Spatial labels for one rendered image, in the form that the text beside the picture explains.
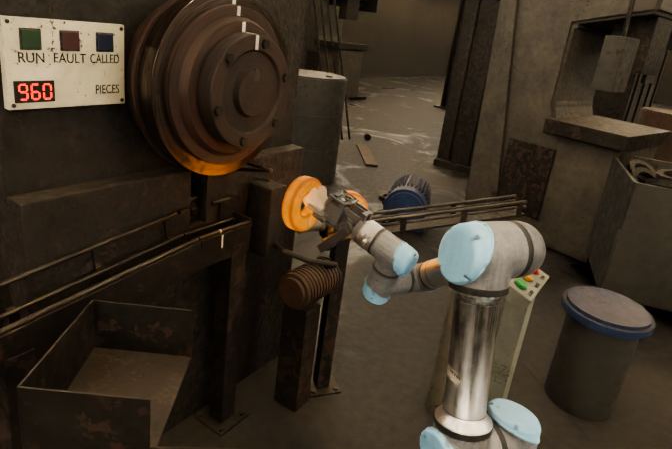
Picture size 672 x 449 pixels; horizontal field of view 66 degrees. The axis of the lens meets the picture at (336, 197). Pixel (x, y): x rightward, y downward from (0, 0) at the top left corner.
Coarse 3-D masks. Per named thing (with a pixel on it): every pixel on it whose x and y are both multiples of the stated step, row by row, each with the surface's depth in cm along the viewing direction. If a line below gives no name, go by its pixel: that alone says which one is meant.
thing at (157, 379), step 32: (96, 320) 105; (128, 320) 105; (160, 320) 105; (192, 320) 105; (64, 352) 93; (96, 352) 106; (128, 352) 107; (160, 352) 108; (32, 384) 83; (64, 384) 95; (96, 384) 98; (128, 384) 99; (160, 384) 100; (32, 416) 81; (64, 416) 81; (96, 416) 81; (128, 416) 81; (160, 416) 93; (32, 448) 83; (64, 448) 83; (96, 448) 83; (128, 448) 83
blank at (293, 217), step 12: (300, 180) 138; (312, 180) 140; (288, 192) 136; (300, 192) 136; (288, 204) 135; (300, 204) 138; (288, 216) 136; (300, 216) 139; (312, 216) 144; (300, 228) 141
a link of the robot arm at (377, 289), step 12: (372, 264) 131; (372, 276) 130; (384, 276) 128; (396, 276) 129; (408, 276) 134; (372, 288) 131; (384, 288) 130; (396, 288) 132; (408, 288) 134; (372, 300) 133; (384, 300) 133
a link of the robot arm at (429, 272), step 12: (528, 228) 101; (540, 240) 100; (540, 252) 100; (420, 264) 136; (432, 264) 130; (540, 264) 101; (420, 276) 133; (432, 276) 129; (420, 288) 136; (432, 288) 134
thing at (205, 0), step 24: (192, 0) 115; (216, 0) 121; (240, 0) 127; (168, 24) 113; (144, 48) 116; (168, 48) 114; (144, 72) 115; (144, 96) 117; (144, 120) 121; (168, 120) 119; (168, 144) 121; (264, 144) 150; (192, 168) 129; (216, 168) 136
